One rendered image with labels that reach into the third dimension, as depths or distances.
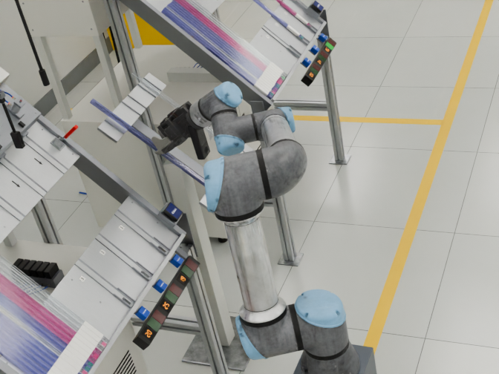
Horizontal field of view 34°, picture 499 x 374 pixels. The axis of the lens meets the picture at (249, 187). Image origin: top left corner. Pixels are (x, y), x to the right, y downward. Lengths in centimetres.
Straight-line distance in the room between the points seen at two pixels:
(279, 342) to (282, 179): 43
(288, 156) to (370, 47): 318
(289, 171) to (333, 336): 45
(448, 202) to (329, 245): 55
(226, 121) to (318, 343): 63
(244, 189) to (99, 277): 60
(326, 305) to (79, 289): 65
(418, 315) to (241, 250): 131
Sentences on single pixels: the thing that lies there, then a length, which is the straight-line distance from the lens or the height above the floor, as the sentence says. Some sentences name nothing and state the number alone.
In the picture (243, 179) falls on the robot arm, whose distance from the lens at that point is 182.
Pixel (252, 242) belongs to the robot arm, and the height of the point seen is 100.
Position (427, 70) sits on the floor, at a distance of 467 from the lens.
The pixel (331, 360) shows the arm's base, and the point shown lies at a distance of 210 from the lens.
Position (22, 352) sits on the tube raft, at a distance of 208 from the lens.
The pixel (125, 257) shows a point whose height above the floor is 79.
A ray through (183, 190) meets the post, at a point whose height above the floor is 72.
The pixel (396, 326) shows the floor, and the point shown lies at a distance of 307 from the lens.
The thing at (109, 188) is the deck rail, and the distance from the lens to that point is 246.
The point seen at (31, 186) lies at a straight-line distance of 232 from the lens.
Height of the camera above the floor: 215
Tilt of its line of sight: 33 degrees down
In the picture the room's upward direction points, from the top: 13 degrees counter-clockwise
